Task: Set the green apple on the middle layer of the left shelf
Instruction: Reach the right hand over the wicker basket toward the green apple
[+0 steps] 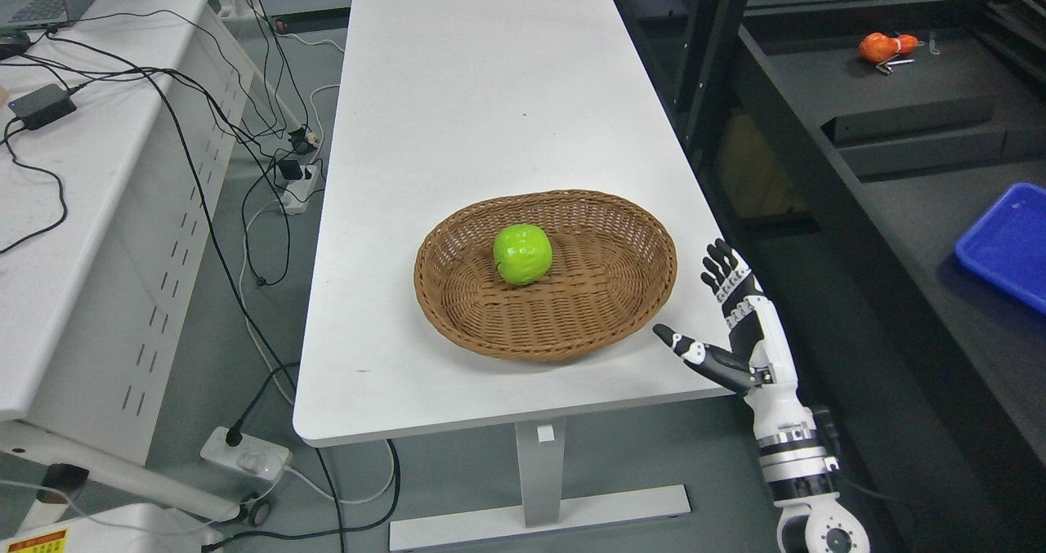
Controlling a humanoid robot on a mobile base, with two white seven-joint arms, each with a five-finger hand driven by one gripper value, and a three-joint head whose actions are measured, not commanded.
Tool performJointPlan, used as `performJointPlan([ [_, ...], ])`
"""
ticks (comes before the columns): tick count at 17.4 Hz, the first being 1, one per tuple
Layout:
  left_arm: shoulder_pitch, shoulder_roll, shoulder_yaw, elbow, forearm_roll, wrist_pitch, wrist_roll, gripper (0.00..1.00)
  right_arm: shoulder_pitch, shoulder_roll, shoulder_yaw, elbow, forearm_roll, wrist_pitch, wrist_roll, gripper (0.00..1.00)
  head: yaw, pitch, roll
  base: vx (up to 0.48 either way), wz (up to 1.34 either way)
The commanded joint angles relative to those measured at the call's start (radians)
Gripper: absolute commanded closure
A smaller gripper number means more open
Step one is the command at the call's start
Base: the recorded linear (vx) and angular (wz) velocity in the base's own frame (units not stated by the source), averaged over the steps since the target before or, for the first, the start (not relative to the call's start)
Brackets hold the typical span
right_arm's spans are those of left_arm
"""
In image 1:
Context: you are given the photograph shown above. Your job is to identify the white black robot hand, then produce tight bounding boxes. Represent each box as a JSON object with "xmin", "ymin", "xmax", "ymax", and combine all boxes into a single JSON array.
[{"xmin": 653, "ymin": 238, "xmax": 798, "ymax": 396}]

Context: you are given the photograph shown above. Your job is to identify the green apple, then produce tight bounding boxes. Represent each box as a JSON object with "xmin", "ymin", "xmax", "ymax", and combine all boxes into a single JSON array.
[{"xmin": 493, "ymin": 223, "xmax": 552, "ymax": 286}]

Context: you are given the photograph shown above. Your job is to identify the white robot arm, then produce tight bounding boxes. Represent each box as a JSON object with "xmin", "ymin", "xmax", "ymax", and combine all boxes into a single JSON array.
[{"xmin": 744, "ymin": 386, "xmax": 871, "ymax": 552}]

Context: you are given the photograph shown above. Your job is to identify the black shelf upright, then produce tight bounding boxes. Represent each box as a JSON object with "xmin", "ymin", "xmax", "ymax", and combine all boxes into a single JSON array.
[{"xmin": 669, "ymin": 0, "xmax": 748, "ymax": 161}]

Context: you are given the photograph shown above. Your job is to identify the brown wicker basket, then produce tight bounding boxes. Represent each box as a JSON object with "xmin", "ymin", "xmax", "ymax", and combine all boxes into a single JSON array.
[{"xmin": 413, "ymin": 190, "xmax": 677, "ymax": 362}]

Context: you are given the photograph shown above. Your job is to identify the blue plastic tray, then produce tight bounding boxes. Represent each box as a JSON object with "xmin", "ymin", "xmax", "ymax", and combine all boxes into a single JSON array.
[{"xmin": 954, "ymin": 182, "xmax": 1045, "ymax": 314}]

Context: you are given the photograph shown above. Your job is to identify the orange toy gourd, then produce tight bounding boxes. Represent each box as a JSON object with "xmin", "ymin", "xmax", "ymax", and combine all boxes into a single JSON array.
[{"xmin": 858, "ymin": 32, "xmax": 919, "ymax": 65}]

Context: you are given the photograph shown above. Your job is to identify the white power strip far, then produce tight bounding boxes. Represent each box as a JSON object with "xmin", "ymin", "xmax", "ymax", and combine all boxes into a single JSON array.
[{"xmin": 276, "ymin": 163, "xmax": 321, "ymax": 216}]

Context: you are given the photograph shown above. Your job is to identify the white power strip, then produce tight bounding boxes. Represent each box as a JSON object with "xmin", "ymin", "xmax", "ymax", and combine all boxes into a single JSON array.
[
  {"xmin": 276, "ymin": 163, "xmax": 321, "ymax": 216},
  {"xmin": 199, "ymin": 427, "xmax": 293, "ymax": 483}
]

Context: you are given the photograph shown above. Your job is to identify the white power strip near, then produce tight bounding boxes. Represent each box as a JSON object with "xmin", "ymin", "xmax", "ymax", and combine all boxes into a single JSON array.
[{"xmin": 199, "ymin": 427, "xmax": 293, "ymax": 483}]

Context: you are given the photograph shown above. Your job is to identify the white machine with warning label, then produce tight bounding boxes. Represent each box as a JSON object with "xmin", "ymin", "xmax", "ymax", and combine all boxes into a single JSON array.
[{"xmin": 1, "ymin": 503, "xmax": 223, "ymax": 552}]

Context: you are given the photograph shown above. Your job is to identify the white side desk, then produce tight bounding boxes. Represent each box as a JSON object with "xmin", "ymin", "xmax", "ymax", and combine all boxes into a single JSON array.
[{"xmin": 1, "ymin": 0, "xmax": 259, "ymax": 522}]

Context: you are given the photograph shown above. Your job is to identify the black power adapter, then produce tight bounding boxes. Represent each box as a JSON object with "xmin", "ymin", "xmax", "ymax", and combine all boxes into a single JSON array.
[{"xmin": 7, "ymin": 84, "xmax": 76, "ymax": 130}]

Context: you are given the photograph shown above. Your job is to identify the black computer mouse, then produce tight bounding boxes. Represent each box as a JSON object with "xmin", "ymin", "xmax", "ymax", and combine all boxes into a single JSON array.
[{"xmin": 0, "ymin": 29, "xmax": 33, "ymax": 60}]

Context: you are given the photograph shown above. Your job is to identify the white table leg frame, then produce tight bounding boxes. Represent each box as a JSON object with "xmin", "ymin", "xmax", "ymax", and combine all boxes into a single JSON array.
[{"xmin": 388, "ymin": 419, "xmax": 691, "ymax": 552}]

